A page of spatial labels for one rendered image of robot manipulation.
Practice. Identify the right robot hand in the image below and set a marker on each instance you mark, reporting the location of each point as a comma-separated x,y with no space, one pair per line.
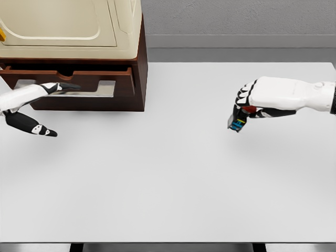
275,93

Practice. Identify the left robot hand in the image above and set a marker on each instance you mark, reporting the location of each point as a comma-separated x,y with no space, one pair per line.
23,95

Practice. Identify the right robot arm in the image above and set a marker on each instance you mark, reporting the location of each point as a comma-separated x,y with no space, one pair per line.
321,97

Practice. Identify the brown wooden cabinet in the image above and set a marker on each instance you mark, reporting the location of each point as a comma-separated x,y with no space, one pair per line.
140,78

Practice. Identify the small yellow part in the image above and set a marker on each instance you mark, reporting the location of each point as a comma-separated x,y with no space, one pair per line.
2,34

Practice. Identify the cream rounded appliance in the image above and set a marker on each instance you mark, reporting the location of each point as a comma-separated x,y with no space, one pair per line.
65,26

